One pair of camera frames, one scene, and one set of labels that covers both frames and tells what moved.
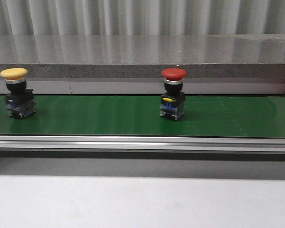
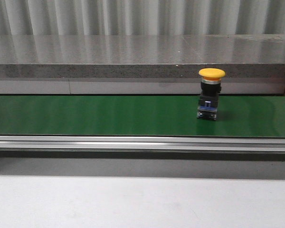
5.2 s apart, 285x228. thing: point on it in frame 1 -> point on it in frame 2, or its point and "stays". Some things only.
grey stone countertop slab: (255, 55) stays
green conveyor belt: (139, 116) stays
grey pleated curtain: (42, 17) stays
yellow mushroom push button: (20, 102) -> (210, 88)
